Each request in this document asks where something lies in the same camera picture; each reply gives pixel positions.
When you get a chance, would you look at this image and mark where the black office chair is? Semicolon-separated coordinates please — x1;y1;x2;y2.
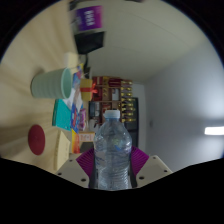
73;30;106;56

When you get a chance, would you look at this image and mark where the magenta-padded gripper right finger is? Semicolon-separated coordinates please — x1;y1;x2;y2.
130;145;174;188

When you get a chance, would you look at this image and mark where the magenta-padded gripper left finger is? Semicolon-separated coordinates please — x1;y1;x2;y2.
54;148;98;188

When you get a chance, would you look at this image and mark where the purple sign board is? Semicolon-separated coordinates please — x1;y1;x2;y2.
73;4;105;33

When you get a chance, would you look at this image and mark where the yellow gift box red ribbon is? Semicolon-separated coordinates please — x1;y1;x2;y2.
79;78;98;102

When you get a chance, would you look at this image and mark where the red orange book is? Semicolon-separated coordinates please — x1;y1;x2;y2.
70;129;81;154

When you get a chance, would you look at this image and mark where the teal book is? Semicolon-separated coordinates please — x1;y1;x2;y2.
51;98;73;132

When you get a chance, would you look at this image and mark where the clear plastic water bottle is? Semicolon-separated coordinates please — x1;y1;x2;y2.
93;109;133;191

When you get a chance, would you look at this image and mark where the pale green ribbed cup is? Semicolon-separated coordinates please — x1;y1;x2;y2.
30;67;73;100

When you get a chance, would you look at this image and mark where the wooden shelf unit with trophies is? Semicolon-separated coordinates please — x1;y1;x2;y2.
88;75;138;128

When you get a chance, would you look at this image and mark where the flat round red coaster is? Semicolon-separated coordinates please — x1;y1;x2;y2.
27;124;46;156

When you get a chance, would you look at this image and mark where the long ceiling light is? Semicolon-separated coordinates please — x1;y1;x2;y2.
204;125;224;136

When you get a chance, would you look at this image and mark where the orange standing card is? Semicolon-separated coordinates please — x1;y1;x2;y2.
78;131;96;144

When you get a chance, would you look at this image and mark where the blue colourful book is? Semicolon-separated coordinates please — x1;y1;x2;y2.
71;105;88;134

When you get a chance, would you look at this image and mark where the pale yellow notepad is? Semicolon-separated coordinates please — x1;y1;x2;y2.
53;129;72;172
63;51;80;69

